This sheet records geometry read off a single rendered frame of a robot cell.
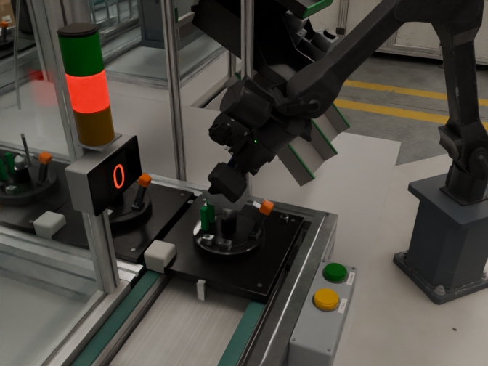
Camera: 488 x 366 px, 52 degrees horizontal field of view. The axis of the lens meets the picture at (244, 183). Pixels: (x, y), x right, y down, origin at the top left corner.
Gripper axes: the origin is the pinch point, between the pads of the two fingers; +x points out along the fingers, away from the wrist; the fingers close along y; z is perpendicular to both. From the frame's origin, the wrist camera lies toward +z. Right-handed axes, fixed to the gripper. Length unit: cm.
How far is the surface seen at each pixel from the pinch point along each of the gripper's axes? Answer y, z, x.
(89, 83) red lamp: 20.4, 23.3, -11.5
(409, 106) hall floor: -306, -94, 68
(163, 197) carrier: -7.7, 4.5, 22.8
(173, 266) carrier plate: 11.3, -4.8, 14.6
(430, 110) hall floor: -303, -106, 58
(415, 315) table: -3.1, -44.8, -5.3
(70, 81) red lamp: 21.0, 25.2, -10.2
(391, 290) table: -8.4, -41.0, -1.9
